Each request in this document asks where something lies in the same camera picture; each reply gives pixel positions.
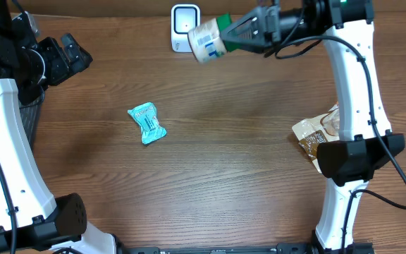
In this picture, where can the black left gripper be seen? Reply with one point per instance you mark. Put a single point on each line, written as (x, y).
(65, 66)

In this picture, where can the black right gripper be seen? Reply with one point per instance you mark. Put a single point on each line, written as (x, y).
(254, 28)

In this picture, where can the green lid jar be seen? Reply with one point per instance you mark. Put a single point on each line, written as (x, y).
(205, 40)

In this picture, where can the teal snack wrapper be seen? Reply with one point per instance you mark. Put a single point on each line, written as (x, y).
(145, 115)

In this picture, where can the beige dried food pouch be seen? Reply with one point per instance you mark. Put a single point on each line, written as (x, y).
(319, 129)

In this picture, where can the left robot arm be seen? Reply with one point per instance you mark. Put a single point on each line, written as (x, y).
(30, 216)

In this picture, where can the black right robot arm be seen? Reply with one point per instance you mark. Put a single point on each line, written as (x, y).
(366, 140)

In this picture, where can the white barcode scanner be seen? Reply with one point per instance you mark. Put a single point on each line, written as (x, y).
(184, 17)

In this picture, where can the grey plastic mesh basket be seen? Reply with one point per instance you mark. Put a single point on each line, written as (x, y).
(30, 115)

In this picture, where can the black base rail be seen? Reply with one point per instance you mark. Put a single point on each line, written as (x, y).
(281, 248)

